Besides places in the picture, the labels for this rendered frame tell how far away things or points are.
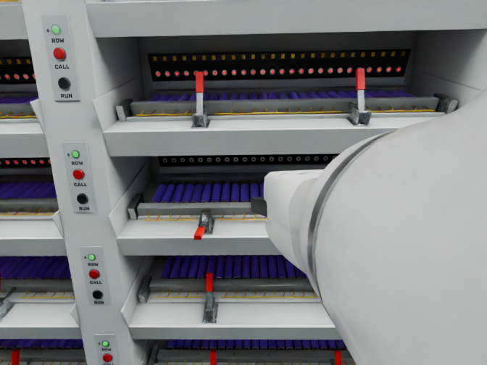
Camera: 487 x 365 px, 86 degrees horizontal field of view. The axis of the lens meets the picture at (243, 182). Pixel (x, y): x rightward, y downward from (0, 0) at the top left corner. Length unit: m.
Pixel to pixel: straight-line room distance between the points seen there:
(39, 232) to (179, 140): 0.32
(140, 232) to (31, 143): 0.23
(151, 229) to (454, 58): 0.63
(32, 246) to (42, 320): 0.17
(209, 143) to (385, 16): 0.33
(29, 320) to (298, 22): 0.74
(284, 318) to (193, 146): 0.38
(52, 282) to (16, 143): 0.32
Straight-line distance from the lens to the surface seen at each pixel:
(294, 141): 0.45
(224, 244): 0.49
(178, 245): 0.50
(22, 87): 0.78
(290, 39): 0.66
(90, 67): 0.50
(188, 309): 0.61
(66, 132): 0.52
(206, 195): 0.55
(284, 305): 0.61
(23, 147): 0.58
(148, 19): 0.49
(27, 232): 0.64
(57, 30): 0.53
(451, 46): 0.65
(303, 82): 0.62
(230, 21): 0.47
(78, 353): 0.83
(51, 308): 0.73
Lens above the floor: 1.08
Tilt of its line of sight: 13 degrees down
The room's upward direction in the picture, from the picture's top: 1 degrees counter-clockwise
